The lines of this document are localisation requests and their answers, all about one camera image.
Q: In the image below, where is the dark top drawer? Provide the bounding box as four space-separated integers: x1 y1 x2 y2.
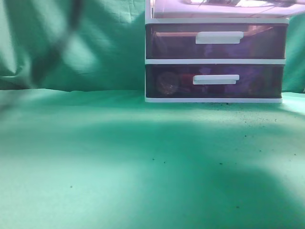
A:
150 0 305 18

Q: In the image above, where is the dark drawer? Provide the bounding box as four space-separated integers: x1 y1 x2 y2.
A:
145 23 288 59
150 0 305 18
145 64 284 98

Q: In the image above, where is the dark bottom drawer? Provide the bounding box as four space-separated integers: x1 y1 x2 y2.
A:
145 64 284 98

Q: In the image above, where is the dark middle drawer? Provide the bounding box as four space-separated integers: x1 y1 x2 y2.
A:
145 23 288 59

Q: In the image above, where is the green cloth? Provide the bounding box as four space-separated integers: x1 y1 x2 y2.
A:
0 0 305 229

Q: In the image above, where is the white drawer cabinet frame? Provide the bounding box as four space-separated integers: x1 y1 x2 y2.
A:
145 0 290 103

